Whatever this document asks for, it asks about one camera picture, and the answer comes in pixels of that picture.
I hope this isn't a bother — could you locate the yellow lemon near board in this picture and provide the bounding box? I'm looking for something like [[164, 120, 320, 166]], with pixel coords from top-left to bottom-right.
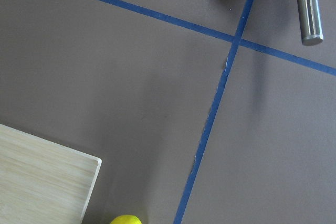
[[110, 215, 142, 224]]

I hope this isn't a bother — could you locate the wooden cutting board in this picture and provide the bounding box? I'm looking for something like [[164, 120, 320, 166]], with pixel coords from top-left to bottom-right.
[[1, 125, 102, 223]]

